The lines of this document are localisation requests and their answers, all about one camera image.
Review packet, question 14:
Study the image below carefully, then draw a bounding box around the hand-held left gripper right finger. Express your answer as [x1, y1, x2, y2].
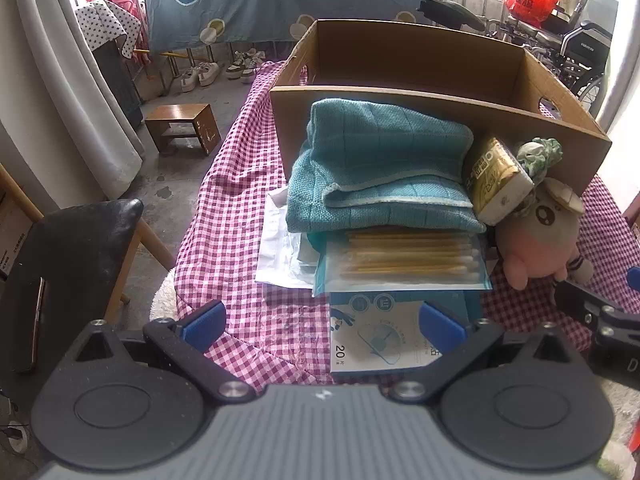
[381, 300, 582, 405]

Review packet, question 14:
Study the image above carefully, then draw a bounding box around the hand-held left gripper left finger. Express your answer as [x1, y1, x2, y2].
[74, 300, 257, 405]

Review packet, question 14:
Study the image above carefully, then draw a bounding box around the white blue mask box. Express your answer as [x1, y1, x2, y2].
[330, 290, 483, 373]

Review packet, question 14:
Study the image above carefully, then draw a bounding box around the pink plush toy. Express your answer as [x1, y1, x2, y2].
[495, 176, 595, 291]

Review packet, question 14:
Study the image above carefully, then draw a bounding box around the cotton swab pack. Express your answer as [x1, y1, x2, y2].
[312, 230, 493, 297]

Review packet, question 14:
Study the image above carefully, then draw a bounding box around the white plastic bag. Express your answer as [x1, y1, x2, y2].
[255, 187, 328, 290]

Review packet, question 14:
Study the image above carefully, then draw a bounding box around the gold white tissue pack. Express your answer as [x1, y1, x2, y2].
[461, 132, 536, 227]

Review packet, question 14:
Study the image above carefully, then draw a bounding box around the teal knitted towel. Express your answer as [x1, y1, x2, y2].
[286, 98, 487, 235]

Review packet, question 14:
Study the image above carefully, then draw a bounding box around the brown cardboard box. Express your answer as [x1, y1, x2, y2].
[270, 19, 613, 196]

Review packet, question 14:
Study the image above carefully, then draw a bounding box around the white fluffy mat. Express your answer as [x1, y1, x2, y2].
[149, 266, 179, 322]

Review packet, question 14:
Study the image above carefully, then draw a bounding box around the purple checkered tablecloth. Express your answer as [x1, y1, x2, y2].
[175, 60, 640, 393]

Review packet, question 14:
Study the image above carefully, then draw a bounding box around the black wooden chair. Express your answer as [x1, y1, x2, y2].
[0, 162, 177, 377]

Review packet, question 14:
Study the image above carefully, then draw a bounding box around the green white tie-dye cloth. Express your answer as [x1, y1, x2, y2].
[515, 137, 563, 183]

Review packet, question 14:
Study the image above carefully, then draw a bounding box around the small wooden stool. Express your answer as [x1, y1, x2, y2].
[145, 103, 222, 157]

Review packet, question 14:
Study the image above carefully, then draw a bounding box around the printed cardboard carton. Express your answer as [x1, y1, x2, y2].
[0, 194, 32, 282]

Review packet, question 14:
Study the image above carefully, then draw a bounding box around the black wheelchair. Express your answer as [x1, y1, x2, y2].
[487, 7, 615, 103]

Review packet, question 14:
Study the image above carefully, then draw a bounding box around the white green sneaker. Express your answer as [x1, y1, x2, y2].
[225, 50, 251, 80]
[241, 52, 271, 84]

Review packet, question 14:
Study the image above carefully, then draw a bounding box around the black padded seat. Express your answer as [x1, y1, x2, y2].
[417, 0, 486, 32]

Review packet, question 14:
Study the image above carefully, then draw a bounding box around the white polka dot cloth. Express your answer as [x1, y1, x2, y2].
[75, 0, 143, 58]

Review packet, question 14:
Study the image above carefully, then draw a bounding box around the blue circle-print bedsheet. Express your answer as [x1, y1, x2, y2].
[141, 0, 435, 53]

